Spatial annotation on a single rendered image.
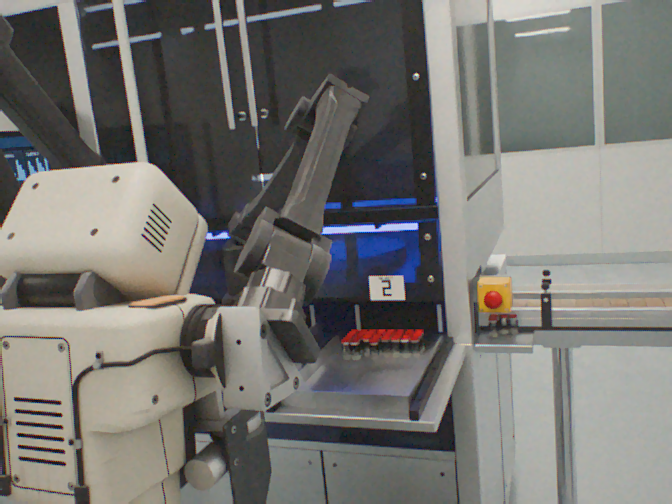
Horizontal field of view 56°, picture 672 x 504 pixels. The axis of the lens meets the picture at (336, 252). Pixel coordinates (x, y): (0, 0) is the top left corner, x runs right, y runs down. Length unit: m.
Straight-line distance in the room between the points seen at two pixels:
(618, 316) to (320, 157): 0.92
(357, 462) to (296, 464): 0.18
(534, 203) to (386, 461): 4.60
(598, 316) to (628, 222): 4.55
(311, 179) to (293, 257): 0.16
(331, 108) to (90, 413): 0.57
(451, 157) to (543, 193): 4.65
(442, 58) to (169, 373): 0.97
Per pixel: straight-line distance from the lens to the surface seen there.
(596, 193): 6.08
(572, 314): 1.61
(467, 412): 1.60
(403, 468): 1.71
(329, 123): 0.99
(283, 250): 0.79
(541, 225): 6.12
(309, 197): 0.87
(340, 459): 1.75
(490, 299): 1.46
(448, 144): 1.45
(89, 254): 0.74
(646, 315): 1.62
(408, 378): 1.35
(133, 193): 0.76
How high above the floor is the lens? 1.40
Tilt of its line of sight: 11 degrees down
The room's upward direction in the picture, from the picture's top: 6 degrees counter-clockwise
